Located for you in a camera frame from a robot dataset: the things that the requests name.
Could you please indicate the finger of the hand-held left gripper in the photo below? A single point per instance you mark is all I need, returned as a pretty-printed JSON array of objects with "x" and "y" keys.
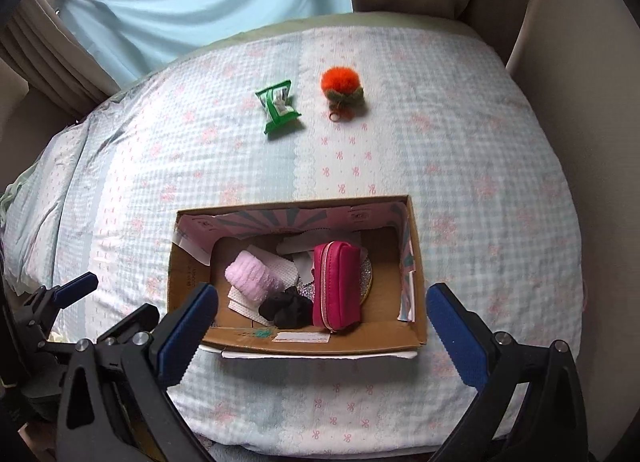
[
  {"x": 132, "y": 321},
  {"x": 75, "y": 288}
]

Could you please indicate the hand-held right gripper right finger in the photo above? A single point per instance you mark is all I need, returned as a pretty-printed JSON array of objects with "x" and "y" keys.
[{"x": 455, "y": 337}]

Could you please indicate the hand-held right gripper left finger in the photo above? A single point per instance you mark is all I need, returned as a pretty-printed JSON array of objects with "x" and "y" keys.
[{"x": 185, "y": 337}]

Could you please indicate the cardboard box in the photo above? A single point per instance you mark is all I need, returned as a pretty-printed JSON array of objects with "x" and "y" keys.
[{"x": 192, "y": 277}]

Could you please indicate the pink towel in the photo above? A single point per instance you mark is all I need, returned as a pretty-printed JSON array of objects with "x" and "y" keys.
[{"x": 250, "y": 277}]

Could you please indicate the black scrunchie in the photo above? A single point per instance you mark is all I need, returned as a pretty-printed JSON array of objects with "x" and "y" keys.
[{"x": 285, "y": 312}]

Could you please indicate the white waffle cloth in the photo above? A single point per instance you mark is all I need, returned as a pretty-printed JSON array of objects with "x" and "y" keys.
[{"x": 280, "y": 269}]

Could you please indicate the pink zipper pouch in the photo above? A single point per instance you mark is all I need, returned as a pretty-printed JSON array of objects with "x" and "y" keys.
[{"x": 336, "y": 287}]

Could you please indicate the grey cloth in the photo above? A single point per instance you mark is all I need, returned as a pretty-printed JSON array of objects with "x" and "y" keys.
[{"x": 300, "y": 244}]

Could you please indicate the green tissue packet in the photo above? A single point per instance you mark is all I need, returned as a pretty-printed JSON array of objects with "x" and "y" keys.
[{"x": 277, "y": 105}]

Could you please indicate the beige bed headboard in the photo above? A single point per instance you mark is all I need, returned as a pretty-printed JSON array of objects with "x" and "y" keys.
[{"x": 12, "y": 122}]

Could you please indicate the beige curtain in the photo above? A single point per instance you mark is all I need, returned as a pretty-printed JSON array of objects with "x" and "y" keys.
[{"x": 45, "y": 52}]

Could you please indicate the green bed sheet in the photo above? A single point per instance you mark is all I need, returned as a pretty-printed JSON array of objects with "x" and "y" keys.
[{"x": 400, "y": 22}]

